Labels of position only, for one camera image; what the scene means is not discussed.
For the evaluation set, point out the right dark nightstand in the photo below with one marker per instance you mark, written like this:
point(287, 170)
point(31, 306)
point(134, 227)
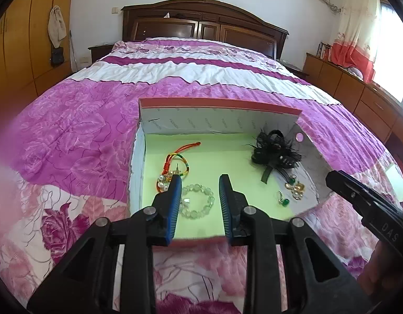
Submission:
point(294, 70)

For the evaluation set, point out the pink cardboard shoe box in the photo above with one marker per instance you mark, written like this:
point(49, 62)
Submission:
point(187, 116)

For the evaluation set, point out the low wooden dresser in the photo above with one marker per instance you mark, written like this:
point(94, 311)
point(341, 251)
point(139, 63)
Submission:
point(373, 106)

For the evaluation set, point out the dark nightstand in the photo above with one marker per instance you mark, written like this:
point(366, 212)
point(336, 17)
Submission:
point(100, 51)
point(294, 70)

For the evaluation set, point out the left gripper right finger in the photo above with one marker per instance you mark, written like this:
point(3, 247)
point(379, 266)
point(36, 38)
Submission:
point(232, 204)

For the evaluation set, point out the black hanging pouch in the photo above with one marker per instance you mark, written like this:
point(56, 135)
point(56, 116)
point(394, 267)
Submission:
point(57, 57)

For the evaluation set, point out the dark wooden headboard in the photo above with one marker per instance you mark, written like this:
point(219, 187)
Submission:
point(210, 20)

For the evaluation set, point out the red white curtain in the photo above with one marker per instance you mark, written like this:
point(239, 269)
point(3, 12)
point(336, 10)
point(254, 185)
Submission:
point(354, 45)

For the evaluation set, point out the person's right hand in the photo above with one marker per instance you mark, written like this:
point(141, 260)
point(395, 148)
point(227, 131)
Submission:
point(382, 273)

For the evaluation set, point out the black feather hair clip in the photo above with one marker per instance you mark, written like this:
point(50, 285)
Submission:
point(275, 153)

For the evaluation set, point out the beige hanging cloth bag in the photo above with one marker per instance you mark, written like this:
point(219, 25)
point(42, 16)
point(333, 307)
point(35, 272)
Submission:
point(57, 30)

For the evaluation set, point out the floral pink bedspread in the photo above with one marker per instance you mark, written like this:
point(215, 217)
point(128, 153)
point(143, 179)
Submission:
point(105, 141)

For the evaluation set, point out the green bead earring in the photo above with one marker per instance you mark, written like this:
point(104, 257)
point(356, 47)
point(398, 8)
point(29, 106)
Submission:
point(282, 200)

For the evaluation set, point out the orange wooden wardrobe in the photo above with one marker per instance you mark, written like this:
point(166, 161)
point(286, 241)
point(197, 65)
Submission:
point(26, 64)

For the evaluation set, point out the green paper liner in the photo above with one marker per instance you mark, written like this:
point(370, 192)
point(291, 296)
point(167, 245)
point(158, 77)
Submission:
point(216, 155)

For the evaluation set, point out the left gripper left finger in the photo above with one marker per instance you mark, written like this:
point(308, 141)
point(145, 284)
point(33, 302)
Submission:
point(167, 206)

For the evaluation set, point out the left dark nightstand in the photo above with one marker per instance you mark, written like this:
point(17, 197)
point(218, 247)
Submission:
point(100, 51)

